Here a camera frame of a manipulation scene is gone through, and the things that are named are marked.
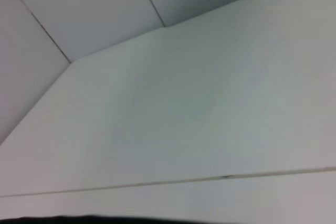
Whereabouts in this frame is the black shirt with pink print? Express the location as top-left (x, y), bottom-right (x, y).
top-left (0, 214), bottom-right (192, 224)

